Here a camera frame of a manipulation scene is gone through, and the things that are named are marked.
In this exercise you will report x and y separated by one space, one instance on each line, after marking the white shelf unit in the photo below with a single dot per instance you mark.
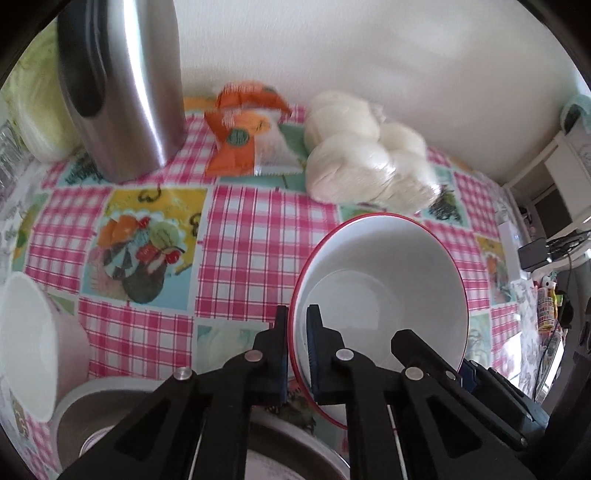
558 184

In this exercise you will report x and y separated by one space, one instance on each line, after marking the orange and clear snack packet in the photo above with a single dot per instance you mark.
249 147

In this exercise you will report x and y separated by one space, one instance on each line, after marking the white rounded square bowl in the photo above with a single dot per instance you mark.
32 346

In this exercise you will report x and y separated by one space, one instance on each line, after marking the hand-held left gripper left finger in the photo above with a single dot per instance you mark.
272 360

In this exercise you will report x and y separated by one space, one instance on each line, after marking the stainless steel thermos jug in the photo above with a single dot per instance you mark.
134 92

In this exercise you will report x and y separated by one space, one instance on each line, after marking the bag of steamed buns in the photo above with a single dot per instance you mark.
360 157

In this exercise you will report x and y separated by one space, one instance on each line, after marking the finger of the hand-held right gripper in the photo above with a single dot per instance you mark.
501 394

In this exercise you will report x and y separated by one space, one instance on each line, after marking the napa cabbage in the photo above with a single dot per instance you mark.
37 115

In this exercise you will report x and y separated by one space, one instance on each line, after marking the red rim strawberry bowl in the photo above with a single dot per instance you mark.
392 277

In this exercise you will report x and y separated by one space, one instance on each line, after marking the yellow labelled bottle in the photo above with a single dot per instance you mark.
547 307

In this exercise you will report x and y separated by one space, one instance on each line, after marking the white power strip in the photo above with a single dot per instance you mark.
510 251

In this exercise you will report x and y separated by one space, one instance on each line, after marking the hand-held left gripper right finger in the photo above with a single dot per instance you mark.
313 355

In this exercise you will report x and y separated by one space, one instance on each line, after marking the black charger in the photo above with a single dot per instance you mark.
533 254

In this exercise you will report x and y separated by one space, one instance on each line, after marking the stainless steel basin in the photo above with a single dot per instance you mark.
69 424

